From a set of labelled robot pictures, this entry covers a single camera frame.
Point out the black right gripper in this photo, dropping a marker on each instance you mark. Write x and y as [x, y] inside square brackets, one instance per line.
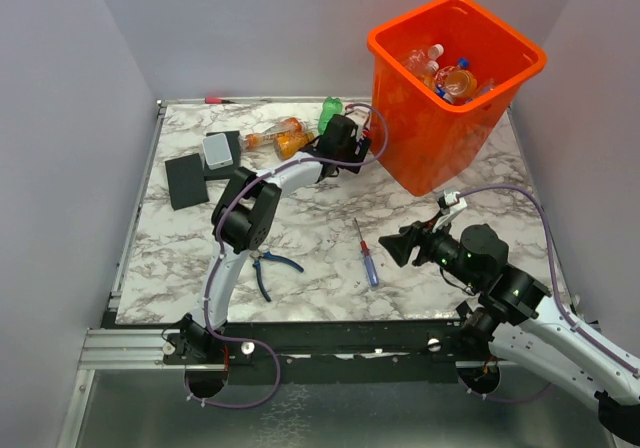
[400, 244]

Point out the red marker pen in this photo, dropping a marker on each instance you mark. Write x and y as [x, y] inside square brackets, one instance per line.
[218, 101]

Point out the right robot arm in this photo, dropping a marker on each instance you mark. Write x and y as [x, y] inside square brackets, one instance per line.
[519, 320]

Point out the black flat block rear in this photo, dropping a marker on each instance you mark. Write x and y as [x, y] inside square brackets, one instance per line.
[226, 172]

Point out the small orange juice bottle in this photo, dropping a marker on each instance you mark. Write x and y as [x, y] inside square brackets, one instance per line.
[455, 81]

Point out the green plastic bottle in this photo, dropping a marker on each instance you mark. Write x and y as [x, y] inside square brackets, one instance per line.
[330, 107]

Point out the orange label bottle right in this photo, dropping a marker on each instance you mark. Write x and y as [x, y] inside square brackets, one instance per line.
[286, 146]

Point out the red blue screwdriver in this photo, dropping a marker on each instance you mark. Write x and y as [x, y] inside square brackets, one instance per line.
[368, 261]

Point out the white box device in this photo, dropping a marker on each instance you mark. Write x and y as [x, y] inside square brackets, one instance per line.
[217, 152]

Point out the aluminium frame rail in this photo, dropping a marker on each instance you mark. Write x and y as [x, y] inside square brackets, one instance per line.
[122, 349]
[595, 325]

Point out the tall orange label tea bottle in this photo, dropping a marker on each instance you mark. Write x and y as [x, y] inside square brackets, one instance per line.
[287, 126]

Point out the black flat block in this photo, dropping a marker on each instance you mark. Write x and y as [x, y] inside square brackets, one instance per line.
[186, 183]
[226, 172]

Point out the clear white-cap bottle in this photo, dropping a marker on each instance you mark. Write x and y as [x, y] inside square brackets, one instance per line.
[422, 61]

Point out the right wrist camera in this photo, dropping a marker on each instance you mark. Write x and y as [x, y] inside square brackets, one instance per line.
[451, 203]

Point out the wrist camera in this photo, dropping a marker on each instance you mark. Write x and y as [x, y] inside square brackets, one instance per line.
[451, 203]
[360, 117]

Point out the blue handled pliers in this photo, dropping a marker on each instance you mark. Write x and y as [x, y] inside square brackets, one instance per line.
[267, 265]

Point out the right aluminium frame rail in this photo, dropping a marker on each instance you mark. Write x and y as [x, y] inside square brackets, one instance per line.
[595, 325]

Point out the small Pepsi bottle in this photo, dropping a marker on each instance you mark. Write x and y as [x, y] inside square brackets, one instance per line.
[483, 89]

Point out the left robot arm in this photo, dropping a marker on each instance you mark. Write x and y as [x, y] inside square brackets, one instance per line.
[245, 212]

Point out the orange plastic bin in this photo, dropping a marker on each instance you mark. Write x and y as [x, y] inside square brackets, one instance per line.
[422, 140]

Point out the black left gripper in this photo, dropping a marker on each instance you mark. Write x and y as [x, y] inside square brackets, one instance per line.
[352, 143]

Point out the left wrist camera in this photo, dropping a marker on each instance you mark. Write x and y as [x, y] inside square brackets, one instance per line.
[360, 117]

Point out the large orange label jug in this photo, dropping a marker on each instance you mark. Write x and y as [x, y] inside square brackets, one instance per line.
[428, 76]

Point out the black flat block front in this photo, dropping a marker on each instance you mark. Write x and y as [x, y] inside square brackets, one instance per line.
[186, 183]

